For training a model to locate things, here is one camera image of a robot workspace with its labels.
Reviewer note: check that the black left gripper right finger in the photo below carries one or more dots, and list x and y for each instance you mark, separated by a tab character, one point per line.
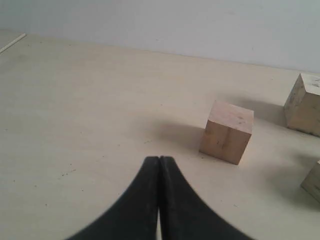
183	214

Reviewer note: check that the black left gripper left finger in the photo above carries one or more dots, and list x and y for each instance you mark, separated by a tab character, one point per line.
134	215

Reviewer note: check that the second largest wooden cube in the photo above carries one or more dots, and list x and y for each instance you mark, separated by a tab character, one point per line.
227	132

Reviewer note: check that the third largest wooden cube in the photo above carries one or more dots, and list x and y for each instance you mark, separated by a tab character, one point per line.
311	183

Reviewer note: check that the white strip at table edge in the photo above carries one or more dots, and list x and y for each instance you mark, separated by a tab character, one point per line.
13	42

